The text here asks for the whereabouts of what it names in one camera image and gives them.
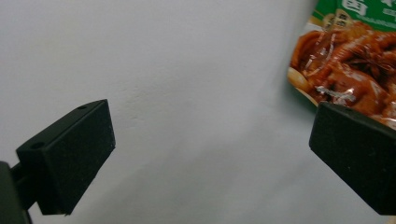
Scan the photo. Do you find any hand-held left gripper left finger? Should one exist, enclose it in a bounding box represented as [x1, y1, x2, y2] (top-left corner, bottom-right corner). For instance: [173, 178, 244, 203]
[15, 99, 117, 217]

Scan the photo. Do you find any green braised food packet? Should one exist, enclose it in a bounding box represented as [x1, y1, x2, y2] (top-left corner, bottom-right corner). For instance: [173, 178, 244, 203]
[287, 0, 396, 131]

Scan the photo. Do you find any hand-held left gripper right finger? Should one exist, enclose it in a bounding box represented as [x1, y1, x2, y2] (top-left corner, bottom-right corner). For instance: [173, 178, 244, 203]
[308, 101, 396, 217]

